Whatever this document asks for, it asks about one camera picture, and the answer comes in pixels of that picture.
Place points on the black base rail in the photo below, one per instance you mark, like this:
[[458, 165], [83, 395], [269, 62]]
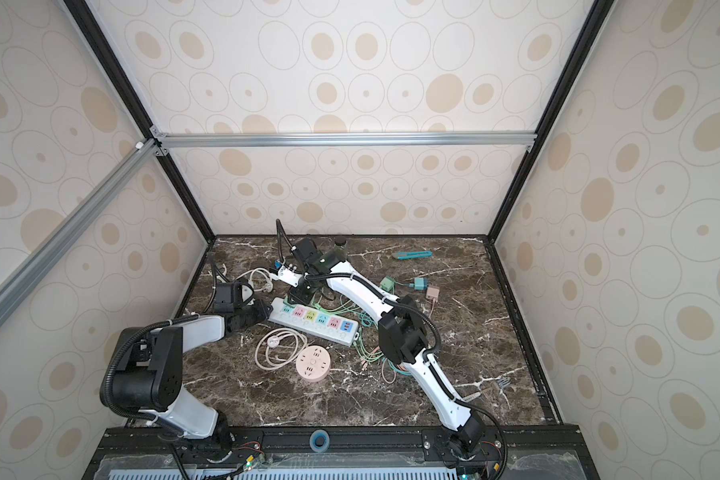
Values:
[[397, 452]]

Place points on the pink round socket hub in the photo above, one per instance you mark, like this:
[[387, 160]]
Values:
[[313, 364]]

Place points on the green charger plug lower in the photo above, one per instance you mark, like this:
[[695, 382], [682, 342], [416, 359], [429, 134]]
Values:
[[387, 284]]

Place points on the white colourful power strip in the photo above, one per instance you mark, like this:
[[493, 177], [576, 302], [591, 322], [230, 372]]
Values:
[[314, 322]]

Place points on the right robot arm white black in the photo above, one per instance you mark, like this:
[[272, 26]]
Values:
[[407, 338]]

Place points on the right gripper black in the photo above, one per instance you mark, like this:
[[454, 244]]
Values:
[[297, 296]]

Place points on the teal utility knife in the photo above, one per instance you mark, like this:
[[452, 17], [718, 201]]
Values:
[[412, 255]]

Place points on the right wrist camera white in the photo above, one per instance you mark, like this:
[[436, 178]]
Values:
[[289, 276]]

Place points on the silver aluminium bar back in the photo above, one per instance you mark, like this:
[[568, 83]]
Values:
[[355, 139]]

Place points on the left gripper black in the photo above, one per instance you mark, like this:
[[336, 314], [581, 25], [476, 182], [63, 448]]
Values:
[[262, 313]]

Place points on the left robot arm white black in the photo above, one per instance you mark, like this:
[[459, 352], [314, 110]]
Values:
[[144, 378]]

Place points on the silver aluminium bar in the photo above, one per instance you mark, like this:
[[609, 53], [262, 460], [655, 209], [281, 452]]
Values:
[[15, 289], [355, 139]]

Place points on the blue tape roll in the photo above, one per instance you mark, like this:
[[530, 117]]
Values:
[[319, 441]]

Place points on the teal charger plug right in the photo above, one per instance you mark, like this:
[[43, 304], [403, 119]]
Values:
[[420, 283]]

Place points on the silver aluminium bar left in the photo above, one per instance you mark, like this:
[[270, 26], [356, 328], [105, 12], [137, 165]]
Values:
[[15, 289]]

